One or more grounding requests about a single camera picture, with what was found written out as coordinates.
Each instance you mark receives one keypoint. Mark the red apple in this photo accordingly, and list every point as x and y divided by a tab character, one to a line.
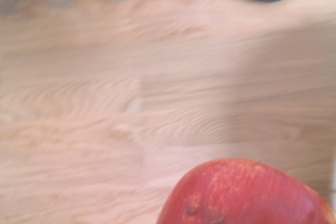
244	195

